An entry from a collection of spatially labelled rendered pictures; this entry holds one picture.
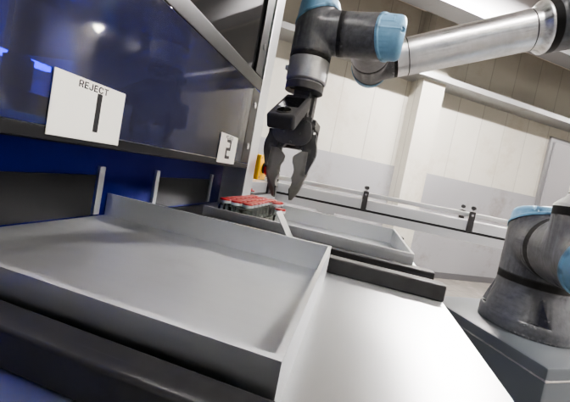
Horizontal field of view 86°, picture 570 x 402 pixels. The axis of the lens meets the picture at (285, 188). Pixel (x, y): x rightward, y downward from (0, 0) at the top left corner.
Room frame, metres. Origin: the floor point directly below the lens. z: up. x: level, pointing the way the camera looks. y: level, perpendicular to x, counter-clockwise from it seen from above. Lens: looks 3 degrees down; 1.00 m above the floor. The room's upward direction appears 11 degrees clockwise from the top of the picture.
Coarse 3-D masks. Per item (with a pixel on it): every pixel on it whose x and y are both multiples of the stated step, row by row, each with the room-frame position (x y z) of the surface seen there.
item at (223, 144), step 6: (222, 132) 0.61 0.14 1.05; (222, 138) 0.61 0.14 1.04; (228, 138) 0.64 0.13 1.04; (234, 138) 0.67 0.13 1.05; (222, 144) 0.62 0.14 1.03; (228, 144) 0.64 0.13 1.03; (234, 144) 0.67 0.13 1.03; (222, 150) 0.62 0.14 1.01; (234, 150) 0.68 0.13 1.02; (222, 156) 0.63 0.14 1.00; (234, 156) 0.68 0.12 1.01; (222, 162) 0.63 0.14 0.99; (228, 162) 0.66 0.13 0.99
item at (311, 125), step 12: (288, 84) 0.56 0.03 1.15; (300, 84) 0.54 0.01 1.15; (312, 84) 0.54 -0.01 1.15; (312, 96) 0.59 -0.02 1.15; (312, 108) 0.60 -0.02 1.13; (312, 120) 0.55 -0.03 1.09; (276, 132) 0.55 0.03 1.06; (288, 132) 0.55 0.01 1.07; (300, 132) 0.55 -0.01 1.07; (312, 132) 0.55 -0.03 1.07; (288, 144) 0.56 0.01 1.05; (300, 144) 0.54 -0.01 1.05
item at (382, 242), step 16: (208, 208) 0.51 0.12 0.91; (288, 208) 0.74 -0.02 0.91; (256, 224) 0.49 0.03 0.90; (272, 224) 0.48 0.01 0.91; (288, 224) 0.68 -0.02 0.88; (304, 224) 0.72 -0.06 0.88; (320, 224) 0.72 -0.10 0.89; (336, 224) 0.71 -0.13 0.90; (352, 224) 0.71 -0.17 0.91; (368, 224) 0.70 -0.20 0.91; (320, 240) 0.47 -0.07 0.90; (336, 240) 0.46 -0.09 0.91; (352, 240) 0.46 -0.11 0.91; (368, 240) 0.67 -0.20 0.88; (384, 240) 0.69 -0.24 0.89; (400, 240) 0.55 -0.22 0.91; (384, 256) 0.44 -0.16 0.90; (400, 256) 0.44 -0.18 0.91
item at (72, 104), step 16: (64, 80) 0.28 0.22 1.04; (80, 80) 0.30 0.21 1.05; (64, 96) 0.29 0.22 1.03; (80, 96) 0.30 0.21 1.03; (96, 96) 0.32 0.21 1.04; (112, 96) 0.34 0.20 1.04; (48, 112) 0.27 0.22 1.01; (64, 112) 0.29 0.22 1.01; (80, 112) 0.30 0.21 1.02; (112, 112) 0.34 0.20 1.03; (48, 128) 0.28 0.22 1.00; (64, 128) 0.29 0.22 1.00; (80, 128) 0.31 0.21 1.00; (112, 128) 0.34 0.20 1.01; (112, 144) 0.35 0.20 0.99
